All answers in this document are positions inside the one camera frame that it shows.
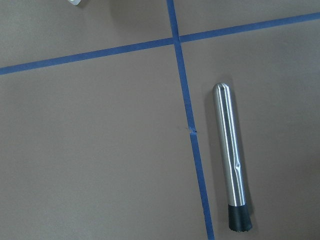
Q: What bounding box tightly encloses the steel muddler black tip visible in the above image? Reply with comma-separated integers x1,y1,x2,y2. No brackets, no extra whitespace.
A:
213,82,252,233

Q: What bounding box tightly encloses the white cup rack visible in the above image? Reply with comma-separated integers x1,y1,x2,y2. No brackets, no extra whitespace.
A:
67,0,83,6

